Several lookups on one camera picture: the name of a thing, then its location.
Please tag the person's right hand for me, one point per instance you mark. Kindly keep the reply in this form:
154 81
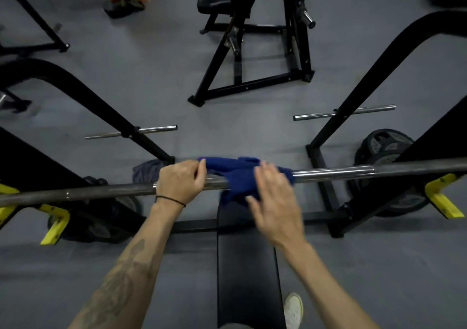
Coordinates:
279 208

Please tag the person's left hand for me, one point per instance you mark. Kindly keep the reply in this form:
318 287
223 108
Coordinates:
178 181

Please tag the person's right thumb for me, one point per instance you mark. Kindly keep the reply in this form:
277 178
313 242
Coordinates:
254 210

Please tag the person's left thumb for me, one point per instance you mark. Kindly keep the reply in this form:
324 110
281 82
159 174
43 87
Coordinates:
201 174

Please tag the blue cleaning cloth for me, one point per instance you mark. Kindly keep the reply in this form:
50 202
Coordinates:
237 174

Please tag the steel barbell bar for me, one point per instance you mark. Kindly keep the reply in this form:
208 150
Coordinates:
346 172

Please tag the person's right forearm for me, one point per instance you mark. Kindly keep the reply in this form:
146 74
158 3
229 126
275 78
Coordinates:
321 288

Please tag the person's left forearm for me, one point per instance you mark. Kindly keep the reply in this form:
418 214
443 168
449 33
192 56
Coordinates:
135 266

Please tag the black wrist band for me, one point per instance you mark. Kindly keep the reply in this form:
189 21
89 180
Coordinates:
171 199

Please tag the black bench pad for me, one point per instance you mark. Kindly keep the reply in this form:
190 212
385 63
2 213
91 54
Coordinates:
246 259

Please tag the grey cloth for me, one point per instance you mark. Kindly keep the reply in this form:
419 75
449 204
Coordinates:
146 170

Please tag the chrome plate storage peg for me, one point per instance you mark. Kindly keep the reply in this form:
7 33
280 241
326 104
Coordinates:
157 129
375 109

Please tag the black weight plate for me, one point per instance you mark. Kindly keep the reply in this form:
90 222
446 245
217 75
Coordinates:
105 223
383 144

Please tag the white shoe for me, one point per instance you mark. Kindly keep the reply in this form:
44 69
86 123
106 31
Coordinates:
293 310

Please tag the black plate-loaded gym machine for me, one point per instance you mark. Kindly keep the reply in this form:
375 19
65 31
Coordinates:
240 33

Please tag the yellow bar hook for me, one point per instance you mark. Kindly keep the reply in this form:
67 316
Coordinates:
443 194
54 226

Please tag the black machine foot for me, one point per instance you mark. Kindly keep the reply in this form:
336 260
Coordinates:
14 102

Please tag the black bench press rack frame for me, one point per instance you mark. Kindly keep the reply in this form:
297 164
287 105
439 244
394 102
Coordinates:
368 70

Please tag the black steel stand frame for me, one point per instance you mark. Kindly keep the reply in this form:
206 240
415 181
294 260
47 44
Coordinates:
40 22

